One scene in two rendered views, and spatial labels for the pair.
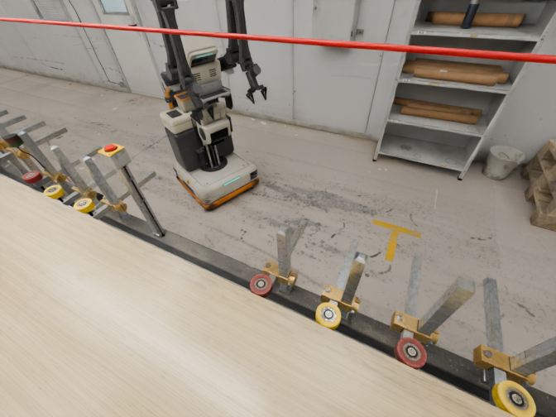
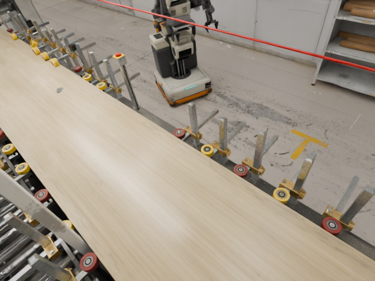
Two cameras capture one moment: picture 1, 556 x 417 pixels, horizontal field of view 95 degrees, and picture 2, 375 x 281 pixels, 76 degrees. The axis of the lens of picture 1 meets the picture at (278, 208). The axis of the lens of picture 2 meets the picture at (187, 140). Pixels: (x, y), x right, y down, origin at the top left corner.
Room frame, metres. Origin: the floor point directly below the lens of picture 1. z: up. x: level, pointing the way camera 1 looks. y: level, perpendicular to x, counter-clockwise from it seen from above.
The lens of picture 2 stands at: (-0.61, -0.39, 2.05)
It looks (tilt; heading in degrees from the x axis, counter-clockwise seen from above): 47 degrees down; 22
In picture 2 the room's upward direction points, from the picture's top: 10 degrees counter-clockwise
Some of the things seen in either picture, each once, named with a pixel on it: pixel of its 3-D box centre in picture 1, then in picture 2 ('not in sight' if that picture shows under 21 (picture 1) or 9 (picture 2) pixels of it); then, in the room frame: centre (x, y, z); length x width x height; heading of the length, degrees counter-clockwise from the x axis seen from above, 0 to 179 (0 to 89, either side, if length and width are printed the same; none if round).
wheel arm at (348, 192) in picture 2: not in sight; (341, 205); (0.14, -0.90, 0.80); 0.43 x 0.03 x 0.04; 151
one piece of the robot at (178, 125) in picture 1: (201, 131); (174, 49); (2.20, 0.67, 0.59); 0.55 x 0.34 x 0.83; 128
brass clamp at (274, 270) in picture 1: (280, 274); (193, 133); (0.54, 0.01, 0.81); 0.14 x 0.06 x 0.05; 61
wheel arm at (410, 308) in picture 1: (411, 303); (258, 156); (0.39, -0.46, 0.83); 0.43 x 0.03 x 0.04; 151
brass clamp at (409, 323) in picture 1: (414, 328); (253, 166); (0.30, -0.43, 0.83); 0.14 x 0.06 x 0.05; 61
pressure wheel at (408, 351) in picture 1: (406, 357); (240, 174); (0.21, -0.36, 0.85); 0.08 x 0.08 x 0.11
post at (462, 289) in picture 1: (430, 321); (258, 160); (0.29, -0.45, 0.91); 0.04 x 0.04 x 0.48; 61
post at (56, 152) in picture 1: (80, 184); (100, 74); (1.13, 1.08, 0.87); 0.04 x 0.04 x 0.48; 61
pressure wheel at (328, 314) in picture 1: (327, 320); (207, 154); (0.33, -0.14, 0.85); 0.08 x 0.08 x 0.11
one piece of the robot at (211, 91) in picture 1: (212, 99); (182, 28); (1.90, 0.44, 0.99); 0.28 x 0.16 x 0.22; 128
